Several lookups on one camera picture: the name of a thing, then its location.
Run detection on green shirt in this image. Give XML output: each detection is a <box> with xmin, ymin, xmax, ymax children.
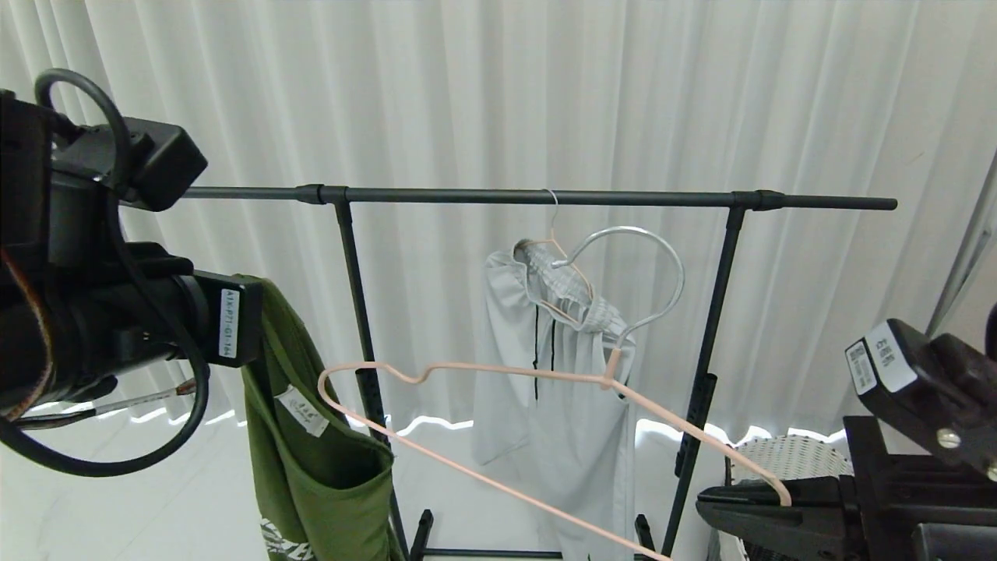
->
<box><xmin>240</xmin><ymin>274</ymin><xmax>406</xmax><ymax>561</ymax></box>

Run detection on black clothes rack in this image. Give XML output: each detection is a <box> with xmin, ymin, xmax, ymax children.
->
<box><xmin>181</xmin><ymin>185</ymin><xmax>898</xmax><ymax>561</ymax></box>

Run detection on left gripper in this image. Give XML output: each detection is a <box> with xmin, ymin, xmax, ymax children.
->
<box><xmin>105</xmin><ymin>271</ymin><xmax>262</xmax><ymax>375</ymax></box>

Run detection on white laundry basket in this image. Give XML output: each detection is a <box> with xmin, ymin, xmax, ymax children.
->
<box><xmin>724</xmin><ymin>435</ymin><xmax>854</xmax><ymax>561</ymax></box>

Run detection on pale grey shorts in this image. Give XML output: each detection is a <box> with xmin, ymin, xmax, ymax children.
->
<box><xmin>471</xmin><ymin>240</ymin><xmax>639</xmax><ymax>561</ymax></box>

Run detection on white curtain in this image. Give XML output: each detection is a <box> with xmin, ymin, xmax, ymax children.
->
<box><xmin>0</xmin><ymin>0</ymin><xmax>997</xmax><ymax>460</ymax></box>

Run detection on pink clothes hanger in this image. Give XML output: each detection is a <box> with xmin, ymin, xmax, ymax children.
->
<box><xmin>318</xmin><ymin>226</ymin><xmax>793</xmax><ymax>561</ymax></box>
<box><xmin>520</xmin><ymin>189</ymin><xmax>597</xmax><ymax>328</ymax></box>

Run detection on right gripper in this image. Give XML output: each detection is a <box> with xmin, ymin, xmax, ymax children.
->
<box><xmin>697</xmin><ymin>417</ymin><xmax>997</xmax><ymax>561</ymax></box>

